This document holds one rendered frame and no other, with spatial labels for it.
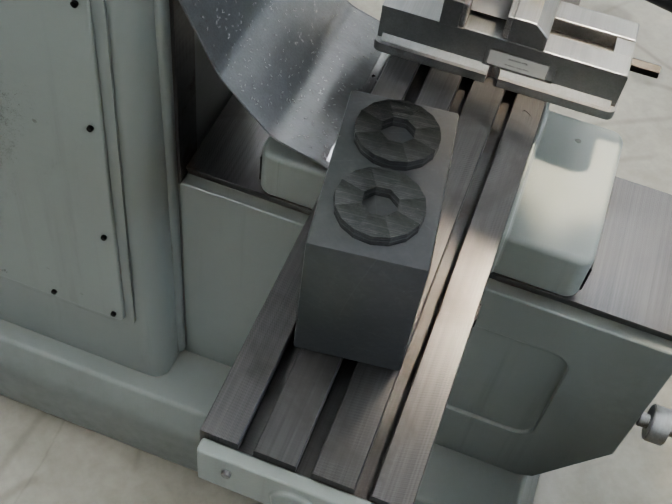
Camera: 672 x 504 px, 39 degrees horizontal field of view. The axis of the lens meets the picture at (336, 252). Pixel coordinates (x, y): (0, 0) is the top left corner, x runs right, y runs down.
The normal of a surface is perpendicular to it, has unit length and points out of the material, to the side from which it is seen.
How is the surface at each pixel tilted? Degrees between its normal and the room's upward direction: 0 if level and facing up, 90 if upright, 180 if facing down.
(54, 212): 89
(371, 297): 90
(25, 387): 90
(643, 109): 0
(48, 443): 0
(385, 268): 90
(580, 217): 0
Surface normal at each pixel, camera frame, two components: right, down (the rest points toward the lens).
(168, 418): -0.28, 0.44
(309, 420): 0.10, -0.61
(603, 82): -0.32, 0.73
